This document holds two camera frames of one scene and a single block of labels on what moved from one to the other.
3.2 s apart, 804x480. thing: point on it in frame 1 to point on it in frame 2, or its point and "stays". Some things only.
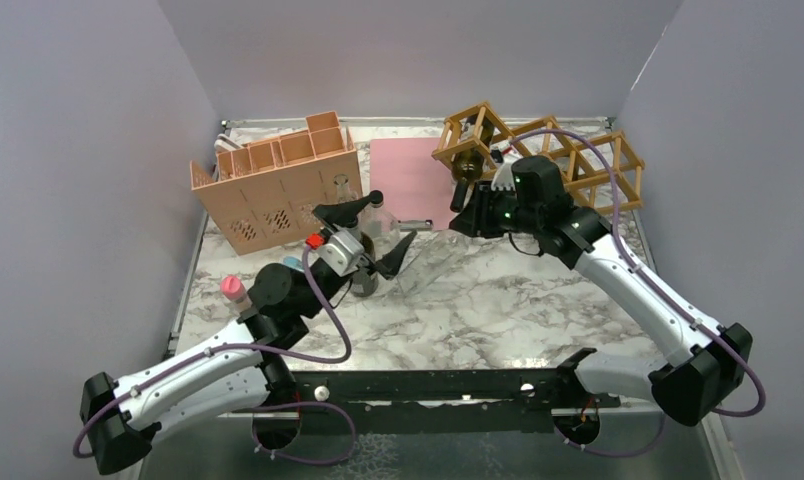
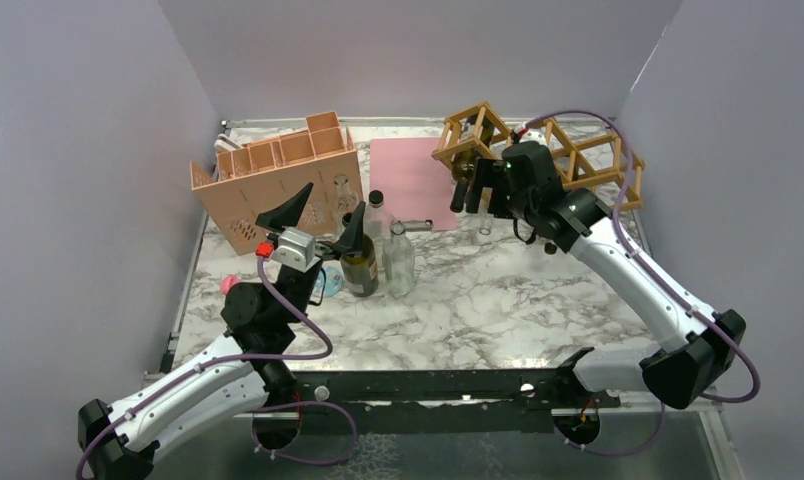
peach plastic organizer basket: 265,190 stays
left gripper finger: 346,213 to 289,213
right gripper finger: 464,220 to 476,187
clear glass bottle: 343,192 stays
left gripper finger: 389,262 to 353,239
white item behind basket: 226,144 stays
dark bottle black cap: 466,167 stays
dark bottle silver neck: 365,284 stays
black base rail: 440,402 stays
